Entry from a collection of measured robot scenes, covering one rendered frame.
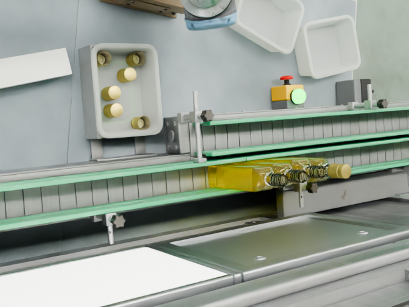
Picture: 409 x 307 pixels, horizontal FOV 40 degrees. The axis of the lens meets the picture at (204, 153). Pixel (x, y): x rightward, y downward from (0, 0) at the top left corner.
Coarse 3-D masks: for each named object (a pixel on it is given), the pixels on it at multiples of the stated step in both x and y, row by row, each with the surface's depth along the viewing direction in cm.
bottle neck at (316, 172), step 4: (304, 168) 133; (308, 168) 132; (312, 168) 131; (316, 168) 130; (320, 168) 130; (324, 168) 130; (308, 172) 132; (312, 172) 131; (316, 172) 129; (320, 172) 132; (324, 172) 131; (308, 176) 133; (312, 176) 131; (316, 176) 130; (320, 176) 130; (324, 176) 130
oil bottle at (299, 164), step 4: (252, 160) 147; (256, 160) 146; (260, 160) 144; (264, 160) 143; (268, 160) 142; (272, 160) 141; (276, 160) 139; (280, 160) 138; (284, 160) 137; (288, 160) 136; (292, 160) 135; (296, 160) 135; (300, 160) 135; (304, 160) 135; (308, 160) 136; (292, 164) 134; (296, 164) 134; (300, 164) 134; (304, 164) 134; (308, 164) 134; (296, 168) 134; (300, 168) 133; (308, 180) 135
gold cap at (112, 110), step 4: (108, 104) 140; (112, 104) 138; (116, 104) 138; (104, 108) 140; (108, 108) 138; (112, 108) 137; (116, 108) 138; (120, 108) 138; (104, 112) 140; (108, 112) 138; (112, 112) 137; (116, 112) 138; (120, 112) 138; (108, 116) 140; (112, 116) 138; (116, 116) 138
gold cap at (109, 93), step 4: (104, 88) 140; (108, 88) 137; (112, 88) 137; (116, 88) 138; (104, 92) 139; (108, 92) 137; (112, 92) 137; (116, 92) 138; (120, 92) 138; (104, 96) 139; (108, 96) 137; (112, 96) 137; (116, 96) 138; (108, 100) 140
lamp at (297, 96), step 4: (292, 92) 166; (296, 92) 164; (300, 92) 165; (304, 92) 166; (292, 96) 165; (296, 96) 164; (300, 96) 164; (304, 96) 165; (292, 100) 166; (296, 100) 165; (300, 100) 165; (304, 100) 166
